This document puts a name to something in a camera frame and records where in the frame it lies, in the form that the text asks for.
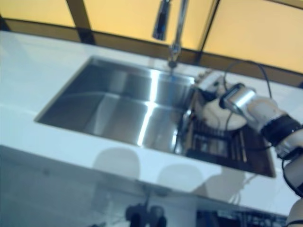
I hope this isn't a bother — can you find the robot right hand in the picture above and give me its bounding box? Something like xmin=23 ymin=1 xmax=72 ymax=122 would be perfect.
xmin=195 ymin=70 xmax=228 ymax=100

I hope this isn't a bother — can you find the cream round plate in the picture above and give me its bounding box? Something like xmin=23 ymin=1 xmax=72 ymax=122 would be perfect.
xmin=202 ymin=94 xmax=248 ymax=130

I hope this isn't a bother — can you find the black dishwasher rack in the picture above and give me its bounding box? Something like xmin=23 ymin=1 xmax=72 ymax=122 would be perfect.
xmin=197 ymin=209 xmax=294 ymax=227

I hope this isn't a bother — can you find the chrome kitchen faucet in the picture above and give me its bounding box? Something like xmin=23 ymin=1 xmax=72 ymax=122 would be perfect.
xmin=151 ymin=0 xmax=190 ymax=69

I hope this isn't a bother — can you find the metal sink drying rack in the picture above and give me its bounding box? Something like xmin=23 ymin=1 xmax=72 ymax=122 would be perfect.
xmin=183 ymin=89 xmax=273 ymax=176

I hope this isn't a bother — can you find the stainless steel sink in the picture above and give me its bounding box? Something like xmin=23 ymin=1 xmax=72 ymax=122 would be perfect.
xmin=35 ymin=55 xmax=276 ymax=178

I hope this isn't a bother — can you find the white kitchen cabinet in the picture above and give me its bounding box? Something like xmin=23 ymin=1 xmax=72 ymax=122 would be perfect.
xmin=0 ymin=145 xmax=200 ymax=227

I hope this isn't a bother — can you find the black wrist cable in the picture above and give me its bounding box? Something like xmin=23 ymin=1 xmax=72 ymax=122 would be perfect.
xmin=222 ymin=60 xmax=273 ymax=152

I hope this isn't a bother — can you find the yellow window with dark frame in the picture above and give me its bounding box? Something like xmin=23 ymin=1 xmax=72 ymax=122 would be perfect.
xmin=0 ymin=0 xmax=303 ymax=74

